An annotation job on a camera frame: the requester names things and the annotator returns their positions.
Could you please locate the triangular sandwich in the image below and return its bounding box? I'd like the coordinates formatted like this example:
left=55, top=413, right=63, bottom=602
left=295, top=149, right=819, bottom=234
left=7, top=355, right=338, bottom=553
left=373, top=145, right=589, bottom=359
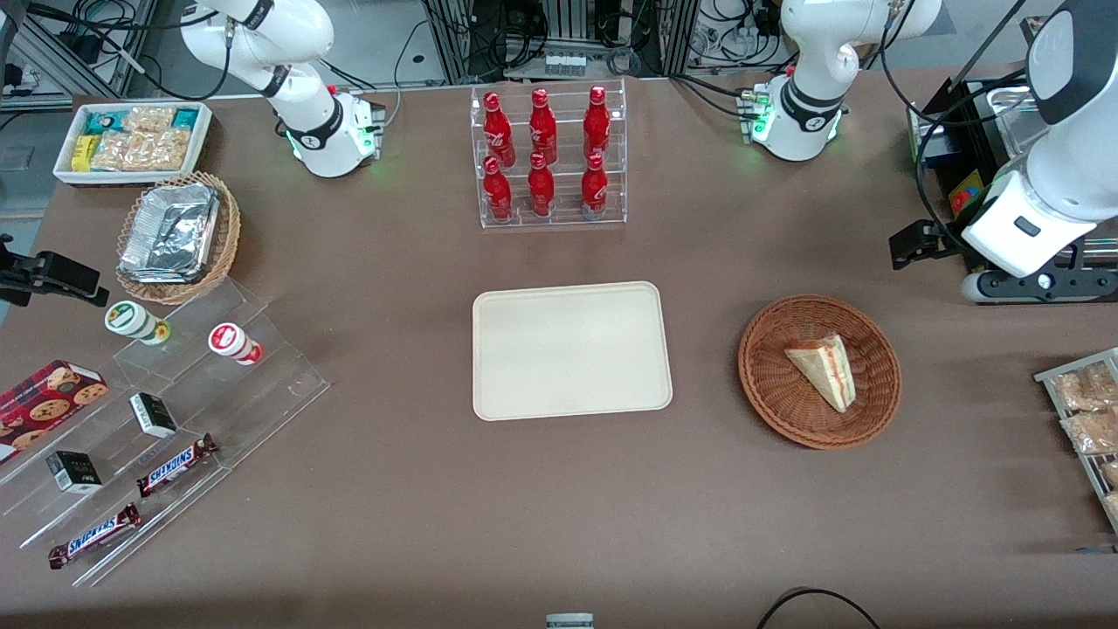
left=783, top=334, right=857, bottom=414

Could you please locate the aluminium foil tray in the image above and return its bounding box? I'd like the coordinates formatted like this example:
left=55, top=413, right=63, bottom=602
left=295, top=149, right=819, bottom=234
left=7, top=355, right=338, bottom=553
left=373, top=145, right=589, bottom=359
left=117, top=182, right=221, bottom=285

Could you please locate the oval light wicker basket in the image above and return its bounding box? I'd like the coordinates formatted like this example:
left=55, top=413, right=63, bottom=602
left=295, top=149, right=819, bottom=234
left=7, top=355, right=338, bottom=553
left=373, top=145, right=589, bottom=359
left=114, top=170, right=243, bottom=307

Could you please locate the round brown wicker basket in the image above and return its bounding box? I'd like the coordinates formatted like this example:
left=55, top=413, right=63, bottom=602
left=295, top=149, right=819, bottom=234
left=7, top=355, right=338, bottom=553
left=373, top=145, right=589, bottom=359
left=738, top=294, right=902, bottom=451

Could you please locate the beige plastic tray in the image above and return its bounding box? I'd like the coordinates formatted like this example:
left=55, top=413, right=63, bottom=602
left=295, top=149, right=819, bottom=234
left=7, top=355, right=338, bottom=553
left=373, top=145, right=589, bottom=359
left=472, top=280, right=674, bottom=422

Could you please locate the green lid yogurt cup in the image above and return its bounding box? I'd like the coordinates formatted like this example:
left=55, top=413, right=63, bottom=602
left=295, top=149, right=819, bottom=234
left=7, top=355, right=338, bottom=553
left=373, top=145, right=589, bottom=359
left=104, top=300, right=172, bottom=347

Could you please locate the steel warmer pan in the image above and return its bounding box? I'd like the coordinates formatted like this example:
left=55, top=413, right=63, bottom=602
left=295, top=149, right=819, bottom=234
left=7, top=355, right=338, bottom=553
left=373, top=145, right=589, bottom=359
left=985, top=86, right=1049, bottom=165

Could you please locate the white rectangular snack bin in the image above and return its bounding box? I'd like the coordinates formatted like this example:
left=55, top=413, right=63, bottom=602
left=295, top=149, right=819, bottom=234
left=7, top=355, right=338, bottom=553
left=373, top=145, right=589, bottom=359
left=52, top=100, right=214, bottom=189

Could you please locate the black food warmer machine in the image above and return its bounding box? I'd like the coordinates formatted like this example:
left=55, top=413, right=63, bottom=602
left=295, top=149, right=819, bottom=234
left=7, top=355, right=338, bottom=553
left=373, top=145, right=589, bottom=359
left=907, top=12, right=1118, bottom=307

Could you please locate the clear nut snack pack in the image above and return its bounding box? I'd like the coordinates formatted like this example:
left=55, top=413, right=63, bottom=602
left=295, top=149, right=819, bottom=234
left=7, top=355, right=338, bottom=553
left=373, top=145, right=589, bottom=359
left=121, top=106, right=176, bottom=135
left=140, top=129, right=192, bottom=173
left=90, top=131, right=146, bottom=173

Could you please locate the red cookie box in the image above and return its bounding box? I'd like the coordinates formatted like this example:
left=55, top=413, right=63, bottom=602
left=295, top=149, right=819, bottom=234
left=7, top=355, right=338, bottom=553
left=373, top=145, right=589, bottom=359
left=0, top=359, right=110, bottom=465

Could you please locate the small black box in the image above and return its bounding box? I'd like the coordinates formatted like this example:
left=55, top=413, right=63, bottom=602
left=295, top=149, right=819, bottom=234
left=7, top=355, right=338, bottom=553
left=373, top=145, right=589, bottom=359
left=128, top=391, right=179, bottom=439
left=45, top=450, right=104, bottom=496

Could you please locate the red lid yogurt cup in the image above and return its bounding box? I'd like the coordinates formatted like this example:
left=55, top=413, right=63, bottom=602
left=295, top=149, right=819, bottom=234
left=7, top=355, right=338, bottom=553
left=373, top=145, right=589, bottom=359
left=207, top=322, right=264, bottom=367

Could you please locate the Snickers chocolate bar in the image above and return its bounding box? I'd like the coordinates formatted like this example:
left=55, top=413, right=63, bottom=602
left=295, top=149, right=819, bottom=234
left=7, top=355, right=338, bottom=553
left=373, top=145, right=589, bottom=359
left=135, top=433, right=220, bottom=500
left=47, top=502, right=143, bottom=571

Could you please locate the clear acrylic stepped display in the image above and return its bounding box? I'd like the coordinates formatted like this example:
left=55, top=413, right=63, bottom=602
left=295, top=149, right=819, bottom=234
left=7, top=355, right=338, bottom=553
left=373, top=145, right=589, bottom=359
left=0, top=277, right=332, bottom=589

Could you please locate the red cola bottle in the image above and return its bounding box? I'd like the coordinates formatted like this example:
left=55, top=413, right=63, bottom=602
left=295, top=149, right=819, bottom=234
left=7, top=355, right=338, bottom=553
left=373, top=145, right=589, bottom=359
left=482, top=156, right=514, bottom=223
left=583, top=85, right=612, bottom=161
left=527, top=151, right=557, bottom=219
left=580, top=153, right=611, bottom=220
left=483, top=92, right=517, bottom=169
left=528, top=87, right=559, bottom=165

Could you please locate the clear acrylic bottle rack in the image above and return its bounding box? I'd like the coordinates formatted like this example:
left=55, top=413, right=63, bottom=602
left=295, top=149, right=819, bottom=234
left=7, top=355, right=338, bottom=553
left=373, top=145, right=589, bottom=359
left=470, top=78, right=628, bottom=231

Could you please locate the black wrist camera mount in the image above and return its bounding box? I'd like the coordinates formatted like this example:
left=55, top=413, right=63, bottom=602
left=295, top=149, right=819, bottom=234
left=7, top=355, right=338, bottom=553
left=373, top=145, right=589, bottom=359
left=961, top=249, right=1118, bottom=305

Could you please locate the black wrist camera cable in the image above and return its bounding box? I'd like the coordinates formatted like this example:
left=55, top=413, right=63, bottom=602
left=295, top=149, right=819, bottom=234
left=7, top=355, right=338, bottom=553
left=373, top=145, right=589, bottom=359
left=878, top=0, right=1032, bottom=256

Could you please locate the metal wire tray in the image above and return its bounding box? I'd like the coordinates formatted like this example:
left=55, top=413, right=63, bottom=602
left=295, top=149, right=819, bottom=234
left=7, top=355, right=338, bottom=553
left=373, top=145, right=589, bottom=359
left=1034, top=347, right=1118, bottom=535

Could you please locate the aluminium frame with cables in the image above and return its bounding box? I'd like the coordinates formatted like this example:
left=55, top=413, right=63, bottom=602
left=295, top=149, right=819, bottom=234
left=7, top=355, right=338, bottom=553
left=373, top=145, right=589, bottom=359
left=0, top=0, right=162, bottom=112

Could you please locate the black table edge cable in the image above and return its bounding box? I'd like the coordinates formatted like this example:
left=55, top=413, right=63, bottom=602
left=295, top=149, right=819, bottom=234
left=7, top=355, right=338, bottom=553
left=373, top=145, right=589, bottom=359
left=755, top=586, right=884, bottom=629

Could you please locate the aluminium frame rack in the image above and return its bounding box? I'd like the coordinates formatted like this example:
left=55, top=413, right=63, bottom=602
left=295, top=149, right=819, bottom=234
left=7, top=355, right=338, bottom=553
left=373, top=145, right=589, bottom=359
left=424, top=0, right=704, bottom=84

